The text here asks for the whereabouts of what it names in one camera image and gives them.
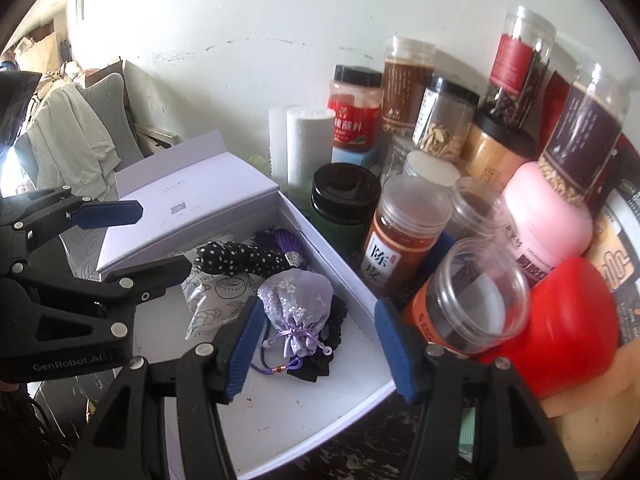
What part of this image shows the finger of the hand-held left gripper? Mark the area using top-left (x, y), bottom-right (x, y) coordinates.
top-left (0, 186), bottom-right (144, 256)
top-left (0, 254), bottom-right (193, 357)

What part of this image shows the small glass jar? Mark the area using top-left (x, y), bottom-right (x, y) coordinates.
top-left (382, 135), bottom-right (416, 181)

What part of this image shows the black polka-dot cloth bow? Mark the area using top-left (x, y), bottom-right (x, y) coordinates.
top-left (195, 241), bottom-right (291, 278)

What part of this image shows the clear jar with dark contents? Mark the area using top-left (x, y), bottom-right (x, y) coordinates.
top-left (447, 176), bottom-right (521, 256)

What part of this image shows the grey leaf-pattern chair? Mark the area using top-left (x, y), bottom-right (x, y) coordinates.
top-left (15, 72), bottom-right (138, 281)

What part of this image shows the brown powder jar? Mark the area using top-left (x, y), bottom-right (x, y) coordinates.
top-left (382, 36), bottom-right (436, 136)

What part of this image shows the grey garment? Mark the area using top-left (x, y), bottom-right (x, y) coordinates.
top-left (27, 82), bottom-right (121, 206)

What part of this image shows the clear jar with orange label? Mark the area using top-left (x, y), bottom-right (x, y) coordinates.
top-left (402, 237), bottom-right (531, 356)

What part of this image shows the tan paper pouch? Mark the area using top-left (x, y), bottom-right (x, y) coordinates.
top-left (542, 345), bottom-right (636, 476)

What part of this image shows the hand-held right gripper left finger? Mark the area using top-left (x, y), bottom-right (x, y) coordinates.
top-left (72, 296), bottom-right (266, 480)

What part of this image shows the purple embroidered sachet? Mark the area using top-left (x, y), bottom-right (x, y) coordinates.
top-left (256, 270), bottom-right (335, 373)

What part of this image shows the tall jar with red label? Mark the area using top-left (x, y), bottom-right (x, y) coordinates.
top-left (477, 6), bottom-right (557, 128)

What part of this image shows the black-lid jar of dried slices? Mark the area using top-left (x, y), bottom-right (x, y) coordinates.
top-left (412, 76), bottom-right (481, 161)

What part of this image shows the red-label spice jar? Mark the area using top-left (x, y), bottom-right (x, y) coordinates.
top-left (327, 64), bottom-right (383, 153)

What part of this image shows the purple tassel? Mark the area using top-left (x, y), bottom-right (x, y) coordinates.
top-left (252, 227), bottom-right (308, 268)

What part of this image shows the pink plastic jar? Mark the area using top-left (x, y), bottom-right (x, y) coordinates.
top-left (500, 161), bottom-right (595, 286)

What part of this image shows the dark jar with black lid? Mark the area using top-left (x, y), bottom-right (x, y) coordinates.
top-left (310, 162), bottom-right (383, 256)

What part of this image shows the white cylinder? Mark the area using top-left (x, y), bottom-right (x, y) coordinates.
top-left (268, 105), bottom-right (301, 188)
top-left (286, 106), bottom-right (336, 201)

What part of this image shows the white cardboard box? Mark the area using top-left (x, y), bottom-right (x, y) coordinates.
top-left (95, 130), bottom-right (401, 480)

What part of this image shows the white bread packet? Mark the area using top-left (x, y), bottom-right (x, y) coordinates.
top-left (182, 272), bottom-right (266, 341)

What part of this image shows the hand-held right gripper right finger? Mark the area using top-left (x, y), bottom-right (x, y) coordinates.
top-left (374, 297), bottom-right (576, 480)

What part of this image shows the red foil pouch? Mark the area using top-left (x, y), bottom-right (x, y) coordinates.
top-left (542, 70), bottom-right (576, 111)

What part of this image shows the small white-lid jar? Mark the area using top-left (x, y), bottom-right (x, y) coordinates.
top-left (402, 150), bottom-right (462, 188)

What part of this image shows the red plastic canister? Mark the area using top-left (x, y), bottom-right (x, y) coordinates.
top-left (475, 256), bottom-right (621, 401)

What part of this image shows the pile of household clutter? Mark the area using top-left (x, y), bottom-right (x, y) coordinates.
top-left (0, 30), bottom-right (86, 91)

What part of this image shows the black-lid jar of yellow powder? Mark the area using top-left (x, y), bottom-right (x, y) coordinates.
top-left (460, 110), bottom-right (538, 193)

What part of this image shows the tall jar with maroon label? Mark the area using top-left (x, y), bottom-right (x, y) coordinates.
top-left (537, 57), bottom-right (632, 206)

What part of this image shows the orange powder jar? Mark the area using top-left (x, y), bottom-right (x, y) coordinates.
top-left (361, 174), bottom-right (453, 297)

